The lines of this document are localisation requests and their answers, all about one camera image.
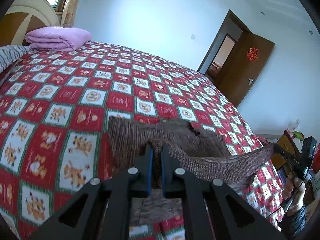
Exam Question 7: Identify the red door decoration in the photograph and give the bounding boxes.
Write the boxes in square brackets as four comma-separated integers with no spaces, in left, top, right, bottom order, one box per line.
[246,47,259,62]

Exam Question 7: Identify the striped pillow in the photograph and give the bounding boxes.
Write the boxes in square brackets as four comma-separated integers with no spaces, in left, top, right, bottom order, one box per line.
[0,45,31,73]

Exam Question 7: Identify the red patchwork cartoon bedspread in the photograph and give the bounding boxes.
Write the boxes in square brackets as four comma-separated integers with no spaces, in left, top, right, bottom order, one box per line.
[0,41,288,240]

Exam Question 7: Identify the brown knitted sweater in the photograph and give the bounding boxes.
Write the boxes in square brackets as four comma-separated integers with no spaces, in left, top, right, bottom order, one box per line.
[108,116,274,226]

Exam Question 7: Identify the cream and brown headboard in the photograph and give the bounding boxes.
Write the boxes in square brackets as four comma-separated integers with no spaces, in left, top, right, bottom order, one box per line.
[0,0,60,46]

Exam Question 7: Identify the folded pink blanket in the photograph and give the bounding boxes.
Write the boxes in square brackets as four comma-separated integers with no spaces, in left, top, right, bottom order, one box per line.
[24,26,92,52]

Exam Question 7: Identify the person's right hand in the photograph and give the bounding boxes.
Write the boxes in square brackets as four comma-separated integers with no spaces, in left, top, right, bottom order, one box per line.
[281,172,306,216]

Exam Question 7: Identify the brown wooden door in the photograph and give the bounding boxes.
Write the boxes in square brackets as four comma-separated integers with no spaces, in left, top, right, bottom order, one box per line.
[215,31,276,108]

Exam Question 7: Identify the brown wooden cabinet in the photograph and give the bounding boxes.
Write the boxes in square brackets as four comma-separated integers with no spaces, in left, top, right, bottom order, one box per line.
[271,129,320,205]

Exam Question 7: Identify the yellow curtain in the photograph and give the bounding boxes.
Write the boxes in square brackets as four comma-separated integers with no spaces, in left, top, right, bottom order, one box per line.
[60,0,80,27]

